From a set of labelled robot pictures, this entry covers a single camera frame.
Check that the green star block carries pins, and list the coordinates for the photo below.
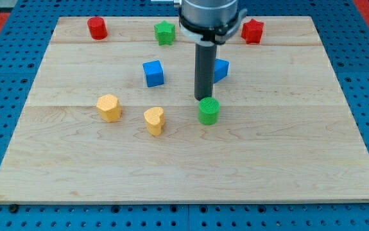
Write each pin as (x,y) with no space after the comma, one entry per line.
(164,33)

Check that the red cylinder block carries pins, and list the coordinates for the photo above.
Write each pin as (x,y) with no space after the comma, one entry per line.
(97,28)

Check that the yellow heart block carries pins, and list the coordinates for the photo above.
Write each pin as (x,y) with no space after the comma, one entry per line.
(155,120)

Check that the wooden board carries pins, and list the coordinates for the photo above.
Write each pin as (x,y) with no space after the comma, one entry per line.
(285,133)

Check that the blue block behind rod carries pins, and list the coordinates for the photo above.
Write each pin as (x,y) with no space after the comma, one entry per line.
(221,69)

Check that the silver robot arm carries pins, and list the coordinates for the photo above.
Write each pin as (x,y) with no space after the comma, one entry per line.
(209,23)

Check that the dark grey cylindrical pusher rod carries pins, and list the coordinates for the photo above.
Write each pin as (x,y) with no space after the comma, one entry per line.
(205,58)

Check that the green cylinder block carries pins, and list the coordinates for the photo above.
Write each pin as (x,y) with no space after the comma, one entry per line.
(208,111)

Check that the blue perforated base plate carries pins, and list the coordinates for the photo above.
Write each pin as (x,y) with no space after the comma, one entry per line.
(343,31)

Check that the red star block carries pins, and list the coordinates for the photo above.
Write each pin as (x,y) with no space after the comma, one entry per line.
(252,31)

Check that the blue cube block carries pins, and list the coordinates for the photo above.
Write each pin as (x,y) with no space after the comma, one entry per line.
(154,73)

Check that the yellow hexagon block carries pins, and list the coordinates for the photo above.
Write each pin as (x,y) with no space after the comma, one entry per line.
(109,108)

